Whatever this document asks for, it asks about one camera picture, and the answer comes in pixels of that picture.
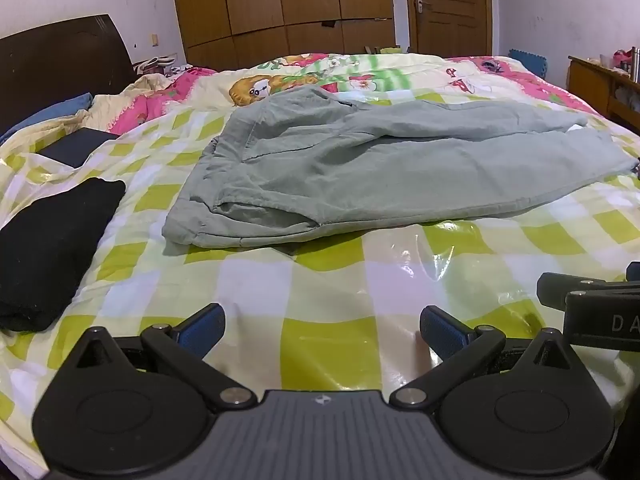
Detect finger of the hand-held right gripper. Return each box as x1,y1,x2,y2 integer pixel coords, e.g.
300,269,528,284
536,272,608,311

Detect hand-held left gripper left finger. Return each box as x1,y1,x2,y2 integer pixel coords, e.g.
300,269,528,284
75,302,258,409

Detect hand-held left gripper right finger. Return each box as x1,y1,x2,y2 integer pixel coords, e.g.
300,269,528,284
389,305,568,409

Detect grey-green pants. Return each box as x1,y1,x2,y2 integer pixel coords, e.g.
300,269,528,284
162,85,640,250

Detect checkered printed blanket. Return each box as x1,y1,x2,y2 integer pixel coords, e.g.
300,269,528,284
0,52,640,480

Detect black folded cloth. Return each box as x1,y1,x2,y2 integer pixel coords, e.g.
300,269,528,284
0,177,127,333

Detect wooden cabinet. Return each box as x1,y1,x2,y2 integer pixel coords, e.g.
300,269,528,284
567,55,640,136

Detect dark navy folded garment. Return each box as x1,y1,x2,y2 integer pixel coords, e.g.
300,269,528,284
37,127,121,168

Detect blue foam mat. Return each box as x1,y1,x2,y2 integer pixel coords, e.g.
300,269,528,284
508,49,549,78

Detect blue pillow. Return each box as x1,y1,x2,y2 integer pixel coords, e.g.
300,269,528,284
0,92,95,143

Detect striped clothes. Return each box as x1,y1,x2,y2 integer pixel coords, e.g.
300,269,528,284
132,55,193,78

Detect wooden door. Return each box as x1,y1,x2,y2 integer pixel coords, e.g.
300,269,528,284
404,0,493,57

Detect dark wooden headboard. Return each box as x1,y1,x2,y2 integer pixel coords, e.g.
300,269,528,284
0,14,138,133

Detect wooden wardrobe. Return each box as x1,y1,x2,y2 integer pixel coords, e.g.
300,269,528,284
169,0,398,71

